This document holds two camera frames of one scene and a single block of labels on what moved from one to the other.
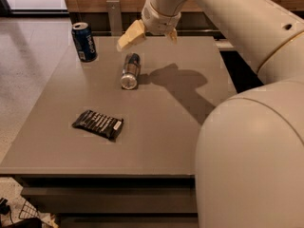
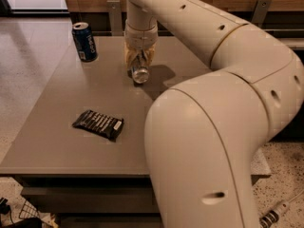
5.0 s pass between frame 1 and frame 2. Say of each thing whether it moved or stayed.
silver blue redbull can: moved
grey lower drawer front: stayed
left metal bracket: stayed
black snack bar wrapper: stayed
